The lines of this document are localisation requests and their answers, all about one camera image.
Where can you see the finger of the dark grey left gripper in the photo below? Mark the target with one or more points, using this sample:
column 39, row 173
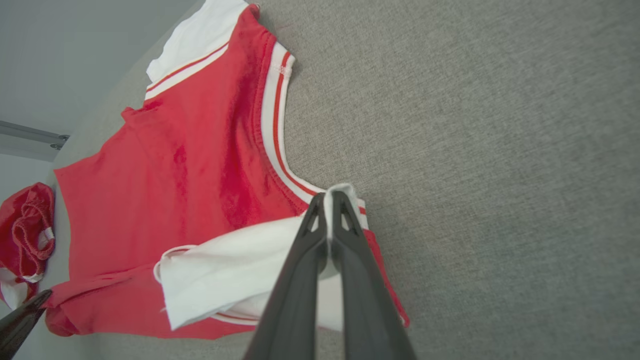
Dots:
column 17, row 322

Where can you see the grey fabric sofa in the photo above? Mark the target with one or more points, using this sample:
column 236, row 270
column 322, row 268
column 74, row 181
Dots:
column 475, row 175

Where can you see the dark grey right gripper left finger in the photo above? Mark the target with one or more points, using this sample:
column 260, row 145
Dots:
column 295, row 300

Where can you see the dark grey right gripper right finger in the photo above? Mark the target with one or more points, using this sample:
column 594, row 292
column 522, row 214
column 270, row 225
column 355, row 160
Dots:
column 370, row 310

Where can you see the grey metal stand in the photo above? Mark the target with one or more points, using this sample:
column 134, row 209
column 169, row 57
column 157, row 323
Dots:
column 30, row 132

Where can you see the red and white jersey shirt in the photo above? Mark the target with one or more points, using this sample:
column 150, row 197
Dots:
column 165, row 190

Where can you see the red shorts with white label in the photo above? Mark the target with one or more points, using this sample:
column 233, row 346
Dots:
column 25, row 235

